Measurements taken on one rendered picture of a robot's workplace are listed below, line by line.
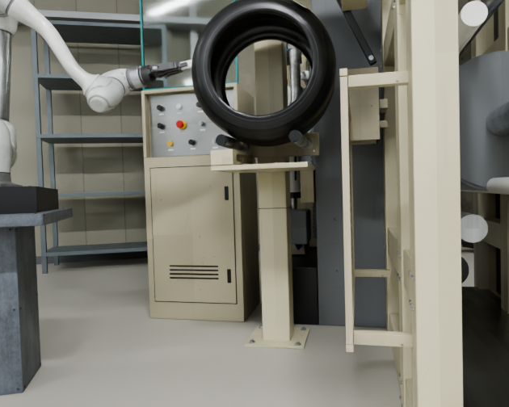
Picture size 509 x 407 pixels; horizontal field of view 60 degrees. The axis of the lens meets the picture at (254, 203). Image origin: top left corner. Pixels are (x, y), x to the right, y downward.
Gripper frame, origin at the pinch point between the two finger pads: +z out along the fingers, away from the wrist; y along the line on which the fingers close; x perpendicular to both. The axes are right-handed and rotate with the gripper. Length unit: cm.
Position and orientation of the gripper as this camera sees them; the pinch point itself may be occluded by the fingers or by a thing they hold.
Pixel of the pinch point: (188, 65)
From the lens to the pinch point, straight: 191.9
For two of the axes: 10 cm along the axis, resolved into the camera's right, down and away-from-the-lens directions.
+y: 2.3, -0.4, 9.7
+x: 1.7, 9.9, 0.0
